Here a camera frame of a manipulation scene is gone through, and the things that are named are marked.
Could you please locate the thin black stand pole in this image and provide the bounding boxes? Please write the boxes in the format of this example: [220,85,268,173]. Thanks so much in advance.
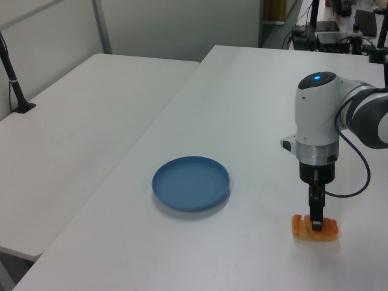
[307,0,320,39]

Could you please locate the emergency stop button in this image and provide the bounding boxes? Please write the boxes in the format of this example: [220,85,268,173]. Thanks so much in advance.
[350,23,363,56]

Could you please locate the black keyboard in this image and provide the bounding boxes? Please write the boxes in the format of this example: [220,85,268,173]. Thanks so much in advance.
[353,8,378,38]

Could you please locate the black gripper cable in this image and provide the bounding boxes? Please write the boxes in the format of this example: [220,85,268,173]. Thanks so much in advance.
[324,87,372,198]

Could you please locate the black electronics box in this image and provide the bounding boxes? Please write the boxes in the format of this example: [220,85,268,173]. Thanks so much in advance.
[290,25,317,52]

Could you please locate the orange bread roll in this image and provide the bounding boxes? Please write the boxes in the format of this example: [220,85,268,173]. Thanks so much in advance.
[291,213,340,243]

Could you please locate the blue round plate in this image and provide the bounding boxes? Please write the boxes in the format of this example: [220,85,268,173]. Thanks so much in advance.
[151,155,231,213]

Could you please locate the black camera stand pole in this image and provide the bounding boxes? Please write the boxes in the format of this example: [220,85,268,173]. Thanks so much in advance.
[0,30,37,115]

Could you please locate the white side table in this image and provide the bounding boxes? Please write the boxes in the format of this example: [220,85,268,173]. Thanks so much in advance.
[0,53,201,263]

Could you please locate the black flat tablet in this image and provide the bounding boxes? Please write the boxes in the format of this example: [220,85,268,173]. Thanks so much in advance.
[316,21,341,33]

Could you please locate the grey control box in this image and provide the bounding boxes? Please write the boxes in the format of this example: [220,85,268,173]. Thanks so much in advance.
[316,31,355,55]

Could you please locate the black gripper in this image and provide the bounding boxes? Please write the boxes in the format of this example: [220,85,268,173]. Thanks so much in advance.
[298,161,336,233]

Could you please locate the black clamp stand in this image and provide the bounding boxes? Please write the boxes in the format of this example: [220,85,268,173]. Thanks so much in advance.
[367,16,388,64]

